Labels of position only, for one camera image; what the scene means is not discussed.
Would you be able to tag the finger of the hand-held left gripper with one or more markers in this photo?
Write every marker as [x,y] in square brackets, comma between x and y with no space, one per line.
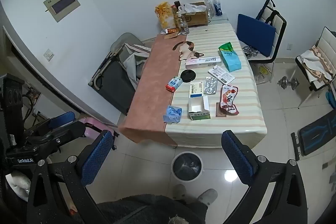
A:
[61,117]
[71,132]

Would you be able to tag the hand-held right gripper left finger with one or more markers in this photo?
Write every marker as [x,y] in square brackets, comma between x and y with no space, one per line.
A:
[97,155]

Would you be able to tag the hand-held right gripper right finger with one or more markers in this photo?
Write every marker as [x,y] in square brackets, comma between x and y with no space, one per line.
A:
[236,155]

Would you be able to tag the white round trash bin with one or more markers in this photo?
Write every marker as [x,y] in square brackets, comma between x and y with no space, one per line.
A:
[187,166]

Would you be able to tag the silver foil blister pack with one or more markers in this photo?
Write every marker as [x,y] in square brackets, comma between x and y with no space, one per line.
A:
[210,85]

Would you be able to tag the black round lid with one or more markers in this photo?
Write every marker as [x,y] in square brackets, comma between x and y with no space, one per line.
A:
[188,75]

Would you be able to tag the person's left forearm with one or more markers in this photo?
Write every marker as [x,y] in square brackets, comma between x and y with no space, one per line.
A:
[17,183]

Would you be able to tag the pink stool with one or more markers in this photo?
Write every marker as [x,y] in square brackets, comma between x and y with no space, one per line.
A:
[93,127]

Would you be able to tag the striped cream tablecloth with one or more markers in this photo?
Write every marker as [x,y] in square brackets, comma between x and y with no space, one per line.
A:
[236,124]

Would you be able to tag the brown card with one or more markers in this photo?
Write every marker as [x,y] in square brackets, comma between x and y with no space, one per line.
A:
[220,111]

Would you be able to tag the grey slipper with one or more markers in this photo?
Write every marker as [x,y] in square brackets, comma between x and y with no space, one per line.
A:
[179,191]
[208,196]

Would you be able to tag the black appliance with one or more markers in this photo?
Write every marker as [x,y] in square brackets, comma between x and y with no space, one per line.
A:
[11,103]

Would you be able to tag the red white snack packet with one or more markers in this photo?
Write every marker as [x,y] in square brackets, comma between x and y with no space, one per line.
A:
[229,100]

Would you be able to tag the open white green medicine box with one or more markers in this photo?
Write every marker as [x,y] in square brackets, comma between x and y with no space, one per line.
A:
[198,108]

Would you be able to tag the person's legs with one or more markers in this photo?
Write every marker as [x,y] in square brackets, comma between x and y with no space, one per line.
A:
[147,209]

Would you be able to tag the crumpled blue plastic wrapper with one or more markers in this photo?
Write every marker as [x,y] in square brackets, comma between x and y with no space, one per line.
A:
[172,113]

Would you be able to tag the white blue medicine box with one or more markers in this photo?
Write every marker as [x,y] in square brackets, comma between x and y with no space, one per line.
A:
[196,88]

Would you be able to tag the black blue exercise board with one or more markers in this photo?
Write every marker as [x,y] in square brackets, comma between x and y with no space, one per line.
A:
[315,134]

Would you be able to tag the white printed sachet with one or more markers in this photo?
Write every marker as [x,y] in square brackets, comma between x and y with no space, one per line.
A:
[221,74]

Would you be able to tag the pink tablecloth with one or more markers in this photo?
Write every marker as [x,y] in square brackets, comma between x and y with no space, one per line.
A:
[152,87]

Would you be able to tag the yellow smiley plastic bag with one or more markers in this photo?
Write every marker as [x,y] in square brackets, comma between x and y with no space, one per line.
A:
[263,72]

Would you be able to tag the metal dumbbell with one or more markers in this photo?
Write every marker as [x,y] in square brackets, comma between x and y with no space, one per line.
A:
[288,81]

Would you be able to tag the grey white cloth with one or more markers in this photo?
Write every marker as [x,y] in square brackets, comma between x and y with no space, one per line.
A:
[135,58]

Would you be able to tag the blue red small packet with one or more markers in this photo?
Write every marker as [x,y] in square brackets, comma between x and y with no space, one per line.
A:
[173,83]

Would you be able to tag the long pink white box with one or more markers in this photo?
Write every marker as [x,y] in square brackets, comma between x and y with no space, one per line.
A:
[202,61]

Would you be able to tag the green blue plastic bag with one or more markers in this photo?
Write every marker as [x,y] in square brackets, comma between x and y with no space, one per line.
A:
[229,56]

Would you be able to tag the metal rings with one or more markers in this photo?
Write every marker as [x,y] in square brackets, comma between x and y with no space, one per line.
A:
[249,50]

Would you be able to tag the blue item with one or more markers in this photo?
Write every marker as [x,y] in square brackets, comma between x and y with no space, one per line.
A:
[331,99]

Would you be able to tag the brown white cat plush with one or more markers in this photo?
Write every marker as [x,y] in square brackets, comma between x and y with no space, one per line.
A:
[187,50]

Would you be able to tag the blue flat board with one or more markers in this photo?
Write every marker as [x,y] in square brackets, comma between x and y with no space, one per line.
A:
[256,36]

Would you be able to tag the beige patterned cloth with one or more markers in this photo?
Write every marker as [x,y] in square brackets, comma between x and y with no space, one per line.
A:
[319,62]

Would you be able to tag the orange small packet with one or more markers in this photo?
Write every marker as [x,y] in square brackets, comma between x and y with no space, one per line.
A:
[172,30]

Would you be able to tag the white black chair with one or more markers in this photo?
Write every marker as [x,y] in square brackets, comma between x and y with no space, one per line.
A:
[274,19]
[324,40]

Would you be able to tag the cardboard box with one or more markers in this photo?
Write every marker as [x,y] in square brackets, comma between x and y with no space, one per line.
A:
[196,18]

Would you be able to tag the yellow snack bag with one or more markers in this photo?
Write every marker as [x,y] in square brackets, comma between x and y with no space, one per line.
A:
[165,14]

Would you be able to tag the blue label plastic bottle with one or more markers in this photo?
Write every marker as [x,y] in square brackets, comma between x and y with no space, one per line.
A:
[216,6]

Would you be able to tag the white tissue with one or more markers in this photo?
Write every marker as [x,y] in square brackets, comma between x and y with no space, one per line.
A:
[193,7]

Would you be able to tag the dark jar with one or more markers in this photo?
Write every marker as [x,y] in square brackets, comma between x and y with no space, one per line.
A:
[177,3]

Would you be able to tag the white wall switch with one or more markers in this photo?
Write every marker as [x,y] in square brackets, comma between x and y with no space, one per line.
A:
[48,54]

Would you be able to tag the beige wall panel box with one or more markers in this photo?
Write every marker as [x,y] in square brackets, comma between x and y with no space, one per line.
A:
[62,4]

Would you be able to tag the white wall outlet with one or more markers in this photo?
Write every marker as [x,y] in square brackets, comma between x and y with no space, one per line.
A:
[289,46]

